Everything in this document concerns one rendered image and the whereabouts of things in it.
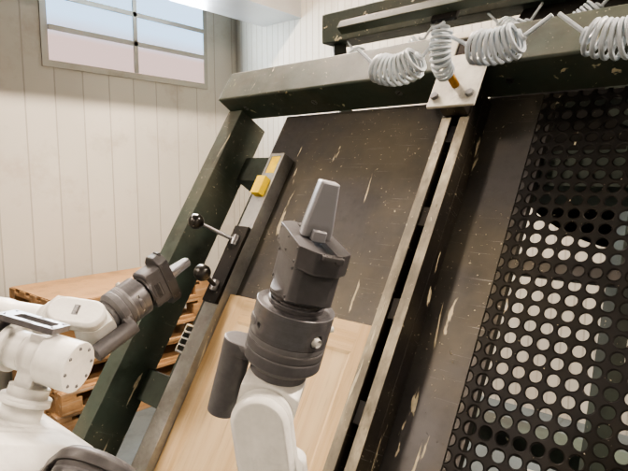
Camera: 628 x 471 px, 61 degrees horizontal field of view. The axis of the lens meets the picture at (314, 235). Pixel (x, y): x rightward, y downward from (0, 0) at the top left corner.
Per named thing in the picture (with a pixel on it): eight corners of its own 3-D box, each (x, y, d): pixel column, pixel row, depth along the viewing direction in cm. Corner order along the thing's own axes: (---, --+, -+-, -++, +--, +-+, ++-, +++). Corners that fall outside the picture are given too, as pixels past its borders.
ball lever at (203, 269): (206, 292, 128) (188, 275, 115) (212, 277, 129) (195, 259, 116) (220, 296, 127) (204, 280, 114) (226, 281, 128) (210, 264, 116)
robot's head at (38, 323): (34, 391, 67) (45, 331, 67) (-24, 372, 69) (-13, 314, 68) (66, 378, 73) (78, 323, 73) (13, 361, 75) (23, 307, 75)
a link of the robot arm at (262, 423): (285, 397, 55) (300, 513, 58) (299, 360, 64) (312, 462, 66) (224, 399, 56) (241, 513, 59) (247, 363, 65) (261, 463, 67)
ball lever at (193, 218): (234, 249, 132) (183, 226, 128) (240, 236, 133) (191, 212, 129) (238, 248, 129) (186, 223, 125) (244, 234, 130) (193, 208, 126)
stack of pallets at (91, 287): (156, 359, 475) (153, 264, 465) (214, 384, 420) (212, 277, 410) (8, 403, 387) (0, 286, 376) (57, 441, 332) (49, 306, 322)
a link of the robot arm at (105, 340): (113, 310, 120) (67, 342, 112) (108, 280, 112) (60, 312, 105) (148, 340, 116) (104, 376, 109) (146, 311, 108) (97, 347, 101)
